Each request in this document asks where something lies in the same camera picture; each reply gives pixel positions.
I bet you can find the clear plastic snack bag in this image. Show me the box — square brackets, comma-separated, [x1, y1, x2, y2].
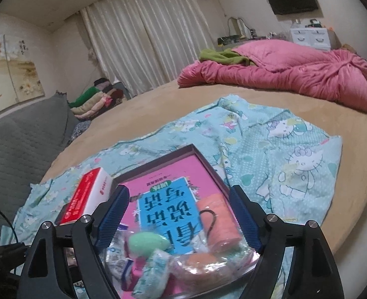
[100, 225, 259, 298]

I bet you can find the orange towel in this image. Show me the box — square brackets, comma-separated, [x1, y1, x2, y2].
[196, 193, 241, 252]

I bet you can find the green egg sponge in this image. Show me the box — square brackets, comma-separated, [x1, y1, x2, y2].
[128, 231, 170, 258]

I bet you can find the blue patterned tissue pack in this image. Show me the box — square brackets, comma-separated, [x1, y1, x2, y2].
[131, 249, 172, 299]

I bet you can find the orange round sponge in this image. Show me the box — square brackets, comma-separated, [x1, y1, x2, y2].
[171, 253, 219, 282]

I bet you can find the red and white carton box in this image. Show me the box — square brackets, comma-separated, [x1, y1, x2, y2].
[56, 167, 113, 225]

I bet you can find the tan bed sheet mattress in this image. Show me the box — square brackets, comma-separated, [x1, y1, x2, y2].
[43, 81, 367, 252]

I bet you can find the light blue cartoon blanket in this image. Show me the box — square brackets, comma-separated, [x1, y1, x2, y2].
[0, 94, 343, 299]

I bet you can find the grey quilted sofa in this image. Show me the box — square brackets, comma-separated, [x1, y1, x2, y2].
[0, 92, 79, 244]

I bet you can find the dark-framed pink box tray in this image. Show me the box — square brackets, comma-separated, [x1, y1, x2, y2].
[106, 145, 258, 298]

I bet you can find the pink and blue picture book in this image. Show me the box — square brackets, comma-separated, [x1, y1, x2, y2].
[117, 154, 254, 299]

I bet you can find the stack of folded clothes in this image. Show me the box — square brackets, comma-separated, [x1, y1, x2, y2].
[69, 78, 130, 121]

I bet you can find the pink quilted duvet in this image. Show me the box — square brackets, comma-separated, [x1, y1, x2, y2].
[177, 40, 367, 113]

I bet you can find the green cloth on bed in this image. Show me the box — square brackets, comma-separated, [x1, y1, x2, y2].
[198, 49, 255, 66]

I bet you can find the white drawer cabinet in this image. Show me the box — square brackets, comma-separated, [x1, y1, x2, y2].
[290, 28, 331, 51]

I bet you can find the white pleated curtain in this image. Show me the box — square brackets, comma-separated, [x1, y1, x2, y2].
[80, 0, 213, 96]

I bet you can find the black cable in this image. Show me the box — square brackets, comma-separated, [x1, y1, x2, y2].
[0, 201, 20, 245]

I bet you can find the landscape wall painting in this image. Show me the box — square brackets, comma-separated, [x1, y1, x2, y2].
[0, 34, 45, 112]

